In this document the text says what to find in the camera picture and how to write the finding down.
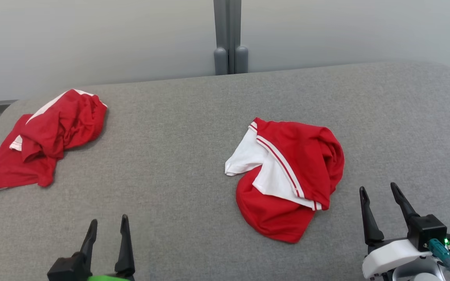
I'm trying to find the grey partition post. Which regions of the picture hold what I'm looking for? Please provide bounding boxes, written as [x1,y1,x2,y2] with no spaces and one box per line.
[213,0,249,75]

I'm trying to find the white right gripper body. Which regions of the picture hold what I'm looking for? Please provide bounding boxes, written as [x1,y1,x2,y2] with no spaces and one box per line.
[362,238,432,280]

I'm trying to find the crumpled red shirt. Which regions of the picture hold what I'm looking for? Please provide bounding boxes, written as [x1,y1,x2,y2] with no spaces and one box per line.
[0,89,108,192]

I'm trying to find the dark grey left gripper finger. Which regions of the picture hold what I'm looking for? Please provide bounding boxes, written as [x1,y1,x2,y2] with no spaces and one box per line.
[79,219,98,274]
[114,214,136,279]

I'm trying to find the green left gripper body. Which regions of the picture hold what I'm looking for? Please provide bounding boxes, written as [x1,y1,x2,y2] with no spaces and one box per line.
[87,275,131,281]

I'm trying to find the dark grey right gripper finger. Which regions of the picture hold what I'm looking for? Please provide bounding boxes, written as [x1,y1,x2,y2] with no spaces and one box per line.
[390,182,421,224]
[359,186,385,246]

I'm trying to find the red and white basketball shorts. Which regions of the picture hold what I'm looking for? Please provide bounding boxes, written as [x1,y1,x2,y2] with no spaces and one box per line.
[224,117,345,244]

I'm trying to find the grey fabric sofa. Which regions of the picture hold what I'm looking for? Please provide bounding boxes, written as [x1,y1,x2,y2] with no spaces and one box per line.
[0,60,450,281]

